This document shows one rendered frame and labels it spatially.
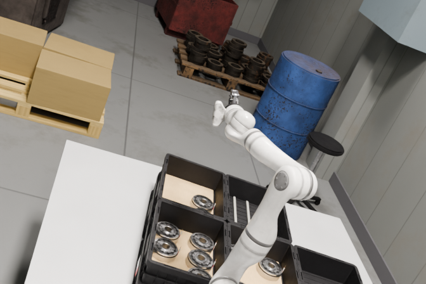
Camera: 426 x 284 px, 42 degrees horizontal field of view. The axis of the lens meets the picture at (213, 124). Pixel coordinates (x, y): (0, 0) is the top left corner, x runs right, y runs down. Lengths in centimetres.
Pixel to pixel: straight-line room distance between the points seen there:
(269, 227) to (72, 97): 297
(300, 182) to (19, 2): 446
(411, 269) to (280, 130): 183
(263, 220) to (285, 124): 374
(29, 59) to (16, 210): 159
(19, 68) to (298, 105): 246
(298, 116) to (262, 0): 401
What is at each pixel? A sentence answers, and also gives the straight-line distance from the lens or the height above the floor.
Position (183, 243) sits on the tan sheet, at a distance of 226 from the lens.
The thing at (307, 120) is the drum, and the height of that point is 47.
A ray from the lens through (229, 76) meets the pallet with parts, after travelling 653.
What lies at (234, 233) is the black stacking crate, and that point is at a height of 89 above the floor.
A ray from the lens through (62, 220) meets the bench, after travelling 237.
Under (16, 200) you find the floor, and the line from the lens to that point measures 359.
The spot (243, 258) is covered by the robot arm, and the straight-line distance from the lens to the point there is 163.
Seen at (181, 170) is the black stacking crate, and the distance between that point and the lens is 264.
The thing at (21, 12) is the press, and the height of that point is 31.
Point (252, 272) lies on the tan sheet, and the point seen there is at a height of 83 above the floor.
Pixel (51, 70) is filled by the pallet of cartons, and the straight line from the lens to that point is 427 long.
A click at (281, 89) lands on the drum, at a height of 65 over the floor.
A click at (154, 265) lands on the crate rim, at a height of 92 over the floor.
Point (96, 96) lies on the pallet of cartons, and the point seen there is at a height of 35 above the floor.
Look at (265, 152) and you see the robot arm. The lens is 163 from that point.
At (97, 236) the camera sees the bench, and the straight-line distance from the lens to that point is 234.
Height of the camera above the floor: 213
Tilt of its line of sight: 23 degrees down
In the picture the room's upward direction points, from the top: 24 degrees clockwise
